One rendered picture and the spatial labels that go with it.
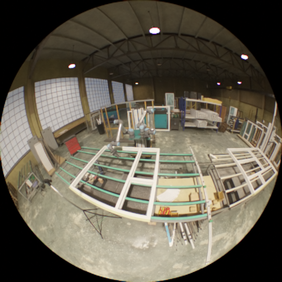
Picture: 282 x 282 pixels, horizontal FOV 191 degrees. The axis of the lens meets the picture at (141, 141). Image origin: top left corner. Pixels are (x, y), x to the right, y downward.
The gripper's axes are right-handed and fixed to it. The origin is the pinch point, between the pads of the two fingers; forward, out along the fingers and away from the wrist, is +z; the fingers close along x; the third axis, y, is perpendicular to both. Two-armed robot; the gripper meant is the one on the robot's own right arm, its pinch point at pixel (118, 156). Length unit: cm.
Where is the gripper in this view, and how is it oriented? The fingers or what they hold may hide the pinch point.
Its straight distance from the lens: 194.1
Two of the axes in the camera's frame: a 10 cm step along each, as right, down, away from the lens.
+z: 5.9, 7.5, 2.9
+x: 2.3, -5.0, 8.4
